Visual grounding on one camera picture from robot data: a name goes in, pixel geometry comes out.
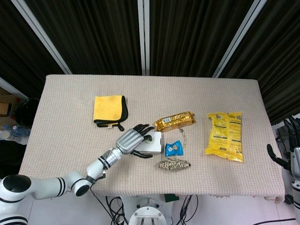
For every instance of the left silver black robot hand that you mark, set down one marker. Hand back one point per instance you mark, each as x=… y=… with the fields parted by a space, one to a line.
x=130 y=141

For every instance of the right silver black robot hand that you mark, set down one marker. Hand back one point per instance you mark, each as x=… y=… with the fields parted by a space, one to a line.
x=295 y=159

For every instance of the pale green strip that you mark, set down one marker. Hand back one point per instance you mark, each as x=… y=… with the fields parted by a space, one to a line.
x=148 y=141

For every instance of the white cardboard box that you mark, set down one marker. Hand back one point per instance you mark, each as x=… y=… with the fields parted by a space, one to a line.
x=155 y=145

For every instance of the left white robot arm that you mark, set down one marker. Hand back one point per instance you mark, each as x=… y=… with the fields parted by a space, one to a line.
x=47 y=185

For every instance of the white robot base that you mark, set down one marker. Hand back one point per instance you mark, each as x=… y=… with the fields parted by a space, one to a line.
x=150 y=211

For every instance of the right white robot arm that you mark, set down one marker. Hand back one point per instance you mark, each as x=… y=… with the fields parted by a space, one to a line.
x=296 y=187

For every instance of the brown cardboard box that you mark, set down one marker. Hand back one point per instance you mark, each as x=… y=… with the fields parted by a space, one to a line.
x=4 y=107

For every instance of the yellow cloth with black trim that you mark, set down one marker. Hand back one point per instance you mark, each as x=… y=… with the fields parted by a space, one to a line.
x=107 y=105

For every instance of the blue snack packet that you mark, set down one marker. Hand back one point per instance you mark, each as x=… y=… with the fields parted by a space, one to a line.
x=173 y=148

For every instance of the gold cracker package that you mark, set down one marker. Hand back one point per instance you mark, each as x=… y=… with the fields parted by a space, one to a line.
x=174 y=120

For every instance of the beige waffle tablecloth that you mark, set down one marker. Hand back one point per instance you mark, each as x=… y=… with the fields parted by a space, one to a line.
x=70 y=140

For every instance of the dark green block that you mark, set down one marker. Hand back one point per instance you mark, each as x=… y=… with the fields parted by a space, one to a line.
x=171 y=198

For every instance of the yellow snack bag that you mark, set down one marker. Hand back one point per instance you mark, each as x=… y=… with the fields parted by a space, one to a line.
x=225 y=138

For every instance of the black pleated curtain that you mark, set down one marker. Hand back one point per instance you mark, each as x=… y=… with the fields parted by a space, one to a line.
x=192 y=35
x=93 y=35
x=276 y=58
x=18 y=47

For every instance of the black trash bin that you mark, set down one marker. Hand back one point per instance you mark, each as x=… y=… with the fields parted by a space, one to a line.
x=25 y=112

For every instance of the clear plastic water bottle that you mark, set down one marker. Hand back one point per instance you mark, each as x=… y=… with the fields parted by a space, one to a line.
x=20 y=130

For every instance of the white frame post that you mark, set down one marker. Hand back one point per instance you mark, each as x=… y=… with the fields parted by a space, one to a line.
x=42 y=35
x=241 y=35
x=143 y=35

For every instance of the white frame bar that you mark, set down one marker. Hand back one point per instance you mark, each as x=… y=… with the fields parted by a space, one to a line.
x=11 y=86

